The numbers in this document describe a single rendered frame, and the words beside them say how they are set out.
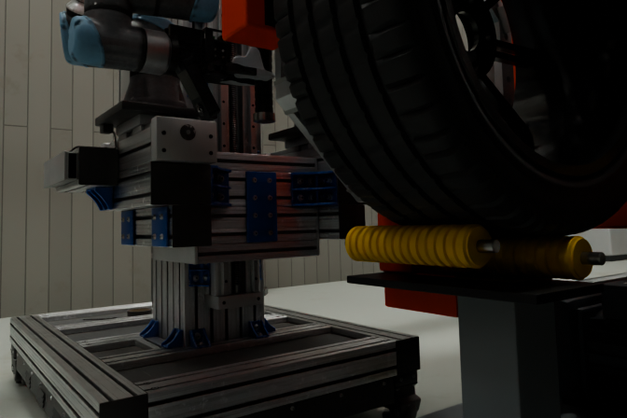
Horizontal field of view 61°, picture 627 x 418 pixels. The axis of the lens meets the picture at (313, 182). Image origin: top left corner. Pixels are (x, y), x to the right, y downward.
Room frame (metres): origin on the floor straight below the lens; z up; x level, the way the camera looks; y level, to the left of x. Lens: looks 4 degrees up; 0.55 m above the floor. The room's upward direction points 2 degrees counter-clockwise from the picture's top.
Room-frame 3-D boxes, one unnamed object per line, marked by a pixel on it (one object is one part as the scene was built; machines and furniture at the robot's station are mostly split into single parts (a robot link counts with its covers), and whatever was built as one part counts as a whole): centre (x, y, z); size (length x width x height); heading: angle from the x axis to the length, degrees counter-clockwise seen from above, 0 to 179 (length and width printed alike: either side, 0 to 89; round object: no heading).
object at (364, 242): (0.79, -0.14, 0.51); 0.29 x 0.06 x 0.06; 36
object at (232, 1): (0.76, 0.07, 0.85); 0.09 x 0.08 x 0.07; 126
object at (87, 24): (0.86, 0.34, 0.85); 0.11 x 0.08 x 0.09; 126
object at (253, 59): (0.99, 0.11, 0.85); 0.09 x 0.03 x 0.06; 117
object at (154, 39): (0.91, 0.27, 0.85); 0.08 x 0.05 x 0.08; 36
